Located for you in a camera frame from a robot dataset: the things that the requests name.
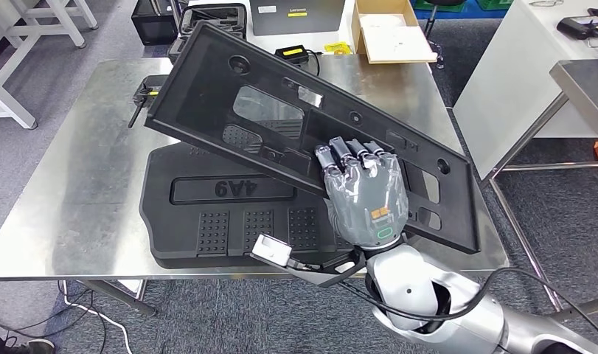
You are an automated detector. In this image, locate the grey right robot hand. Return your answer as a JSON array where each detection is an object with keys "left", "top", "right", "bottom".
[{"left": 314, "top": 136, "right": 410, "bottom": 251}]

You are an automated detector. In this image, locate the black plastic plate part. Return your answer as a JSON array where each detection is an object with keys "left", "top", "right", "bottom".
[{"left": 143, "top": 20, "right": 481, "bottom": 255}]

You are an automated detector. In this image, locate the stainless steel workbench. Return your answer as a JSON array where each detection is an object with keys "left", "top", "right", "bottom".
[{"left": 0, "top": 52, "right": 510, "bottom": 316}]

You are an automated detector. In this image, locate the large black floor mat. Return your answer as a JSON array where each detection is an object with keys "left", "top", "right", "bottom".
[{"left": 139, "top": 142, "right": 373, "bottom": 271}]

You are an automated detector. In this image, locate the open cardboard box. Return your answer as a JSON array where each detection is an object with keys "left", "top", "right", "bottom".
[{"left": 351, "top": 0, "right": 439, "bottom": 66}]

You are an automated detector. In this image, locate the black power adapter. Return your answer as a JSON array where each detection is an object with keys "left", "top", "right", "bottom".
[{"left": 274, "top": 44, "right": 321, "bottom": 77}]

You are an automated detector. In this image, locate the white cabinet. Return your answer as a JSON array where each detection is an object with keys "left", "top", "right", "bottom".
[{"left": 452, "top": 0, "right": 598, "bottom": 181}]

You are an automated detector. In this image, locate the black office chair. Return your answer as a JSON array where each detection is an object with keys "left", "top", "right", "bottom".
[{"left": 414, "top": 0, "right": 468, "bottom": 69}]

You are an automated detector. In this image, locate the green plastic crate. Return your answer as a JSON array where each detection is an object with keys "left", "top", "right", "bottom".
[{"left": 476, "top": 0, "right": 515, "bottom": 12}]

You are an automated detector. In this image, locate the black foam-lined case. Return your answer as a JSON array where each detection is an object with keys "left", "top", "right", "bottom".
[{"left": 167, "top": 2, "right": 248, "bottom": 64}]

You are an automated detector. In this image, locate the black remote controller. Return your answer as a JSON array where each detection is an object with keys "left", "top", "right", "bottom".
[{"left": 128, "top": 74, "right": 165, "bottom": 130}]

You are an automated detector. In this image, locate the stainless steel table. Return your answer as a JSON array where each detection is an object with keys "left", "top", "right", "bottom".
[{"left": 479, "top": 58, "right": 598, "bottom": 322}]

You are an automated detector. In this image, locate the white power strip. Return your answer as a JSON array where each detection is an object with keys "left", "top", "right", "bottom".
[{"left": 117, "top": 279, "right": 147, "bottom": 294}]

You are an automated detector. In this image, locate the black square box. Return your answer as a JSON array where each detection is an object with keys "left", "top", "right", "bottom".
[{"left": 131, "top": 0, "right": 180, "bottom": 46}]

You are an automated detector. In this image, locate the person's foot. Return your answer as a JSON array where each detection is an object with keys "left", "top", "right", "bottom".
[{"left": 0, "top": 337, "right": 56, "bottom": 354}]

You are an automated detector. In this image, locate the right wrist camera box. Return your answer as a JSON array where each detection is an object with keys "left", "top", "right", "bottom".
[{"left": 249, "top": 233, "right": 368, "bottom": 288}]

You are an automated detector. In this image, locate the white floor cable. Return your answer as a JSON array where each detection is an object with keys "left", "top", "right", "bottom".
[{"left": 59, "top": 279, "right": 133, "bottom": 354}]

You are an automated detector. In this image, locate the black floor cable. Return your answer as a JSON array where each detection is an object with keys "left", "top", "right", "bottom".
[{"left": 0, "top": 288, "right": 109, "bottom": 354}]

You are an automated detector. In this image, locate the white frame table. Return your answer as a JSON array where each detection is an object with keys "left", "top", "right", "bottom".
[{"left": 0, "top": 0, "right": 100, "bottom": 131}]

